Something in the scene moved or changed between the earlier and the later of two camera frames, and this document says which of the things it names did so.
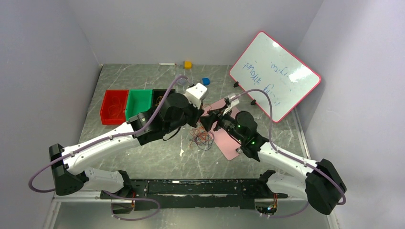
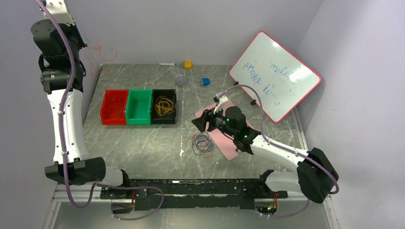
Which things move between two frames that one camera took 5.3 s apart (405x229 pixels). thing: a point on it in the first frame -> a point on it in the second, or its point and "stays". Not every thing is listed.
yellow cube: (188, 64) stays
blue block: (206, 81) stays
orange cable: (113, 109) stays
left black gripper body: (191, 117) -> (77, 43)
